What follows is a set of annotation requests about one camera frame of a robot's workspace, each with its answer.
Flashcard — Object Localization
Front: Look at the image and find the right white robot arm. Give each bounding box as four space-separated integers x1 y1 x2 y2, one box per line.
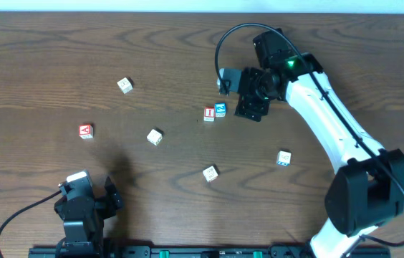
218 27 404 257

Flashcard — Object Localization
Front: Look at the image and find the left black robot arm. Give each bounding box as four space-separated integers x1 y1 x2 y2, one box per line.
54 171 124 257

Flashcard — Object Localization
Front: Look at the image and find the white block blue edge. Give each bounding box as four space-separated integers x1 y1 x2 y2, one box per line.
276 150 292 166

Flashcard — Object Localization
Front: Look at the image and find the white block lower centre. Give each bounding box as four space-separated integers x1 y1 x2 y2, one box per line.
203 166 218 183

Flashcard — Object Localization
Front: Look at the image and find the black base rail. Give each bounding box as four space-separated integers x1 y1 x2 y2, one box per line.
28 245 392 258

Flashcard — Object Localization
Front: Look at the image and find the red letter I block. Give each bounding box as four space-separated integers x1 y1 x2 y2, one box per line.
203 107 216 122

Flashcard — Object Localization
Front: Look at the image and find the blue number 2 block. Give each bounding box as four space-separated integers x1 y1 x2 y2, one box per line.
214 102 227 118

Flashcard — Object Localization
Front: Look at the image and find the white block upper left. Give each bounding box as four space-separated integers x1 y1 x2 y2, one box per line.
117 77 133 94

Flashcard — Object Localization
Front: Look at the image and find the red letter A block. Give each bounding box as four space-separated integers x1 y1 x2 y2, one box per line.
78 124 94 139

